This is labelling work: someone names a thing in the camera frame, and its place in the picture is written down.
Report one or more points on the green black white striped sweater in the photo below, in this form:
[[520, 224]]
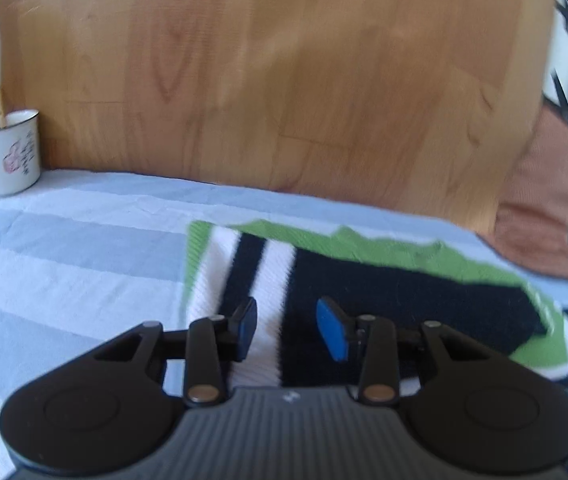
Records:
[[393, 285]]

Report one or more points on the brown perforated cushion mat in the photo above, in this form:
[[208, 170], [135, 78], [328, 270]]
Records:
[[538, 200]]

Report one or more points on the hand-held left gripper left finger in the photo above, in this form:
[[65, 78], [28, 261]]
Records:
[[246, 327]]

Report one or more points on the wooden stick in mug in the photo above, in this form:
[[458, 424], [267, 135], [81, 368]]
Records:
[[1, 110]]

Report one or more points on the blue white striped bed sheet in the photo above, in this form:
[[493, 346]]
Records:
[[64, 260]]

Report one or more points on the white enamel mug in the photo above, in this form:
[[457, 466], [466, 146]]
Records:
[[14, 160]]

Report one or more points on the wood-pattern sheet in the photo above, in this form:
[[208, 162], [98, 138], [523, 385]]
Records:
[[264, 85]]

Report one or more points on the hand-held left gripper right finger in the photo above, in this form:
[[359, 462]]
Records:
[[331, 327]]

